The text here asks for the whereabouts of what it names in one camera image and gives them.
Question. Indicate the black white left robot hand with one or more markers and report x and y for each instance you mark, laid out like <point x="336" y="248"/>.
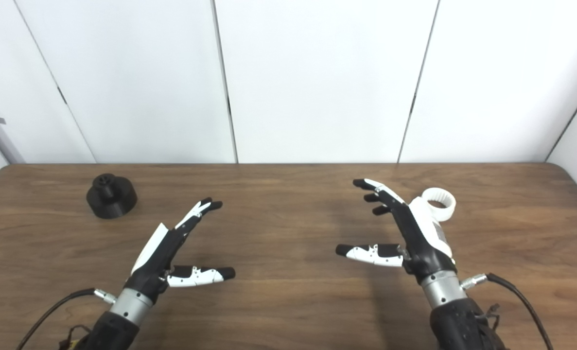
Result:
<point x="152" y="262"/>

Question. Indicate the round black part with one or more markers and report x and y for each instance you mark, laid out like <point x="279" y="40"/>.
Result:
<point x="113" y="201"/>

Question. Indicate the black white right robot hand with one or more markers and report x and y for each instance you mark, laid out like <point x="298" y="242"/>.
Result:
<point x="422" y="243"/>

